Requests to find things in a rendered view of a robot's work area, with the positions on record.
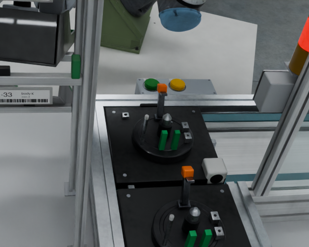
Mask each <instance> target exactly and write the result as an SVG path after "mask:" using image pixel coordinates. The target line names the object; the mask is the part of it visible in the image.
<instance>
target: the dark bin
mask: <svg viewBox="0 0 309 247"><path fill-rule="evenodd" d="M74 38H75V30H74V29H71V26H70V13H69V9H66V10H64V11H63V12H61V13H59V14H51V13H43V12H35V11H27V10H20V9H12V8H4V7H0V61H6V62H15V63H23V64H32V65H40V66H49V67H56V66H57V65H58V64H59V62H60V61H61V60H62V58H63V57H64V56H65V54H66V53H67V51H68V50H69V49H70V47H71V46H72V45H73V43H74Z"/></svg>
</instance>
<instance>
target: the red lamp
mask: <svg viewBox="0 0 309 247"><path fill-rule="evenodd" d="M298 43H299V45H300V47H301V48H303V49H304V50H306V51H308V52H309V17H308V19H307V21H306V24H305V26H304V29H303V31H302V33H301V36H300V38H299V41H298Z"/></svg>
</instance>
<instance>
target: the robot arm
mask: <svg viewBox="0 0 309 247"><path fill-rule="evenodd" d="M120 1H121V3H122V4H123V6H124V7H125V9H126V10H127V11H128V12H129V13H130V14H132V15H133V16H135V17H140V16H142V15H144V14H145V13H147V11H148V10H149V9H150V8H151V7H152V6H153V5H154V4H155V2H156V1H157V5H158V11H159V18H160V21H161V24H162V25H163V27H164V28H165V29H167V30H169V31H174V32H183V31H188V30H191V29H193V28H195V27H196V26H198V25H199V23H200V22H201V16H202V15H201V13H200V9H201V7H202V6H203V4H204V3H205V2H206V0H120ZM65 4H66V9H69V11H71V9H72V8H73V7H74V8H75V7H76V0H65ZM34 5H35V7H36V8H38V9H39V2H34Z"/></svg>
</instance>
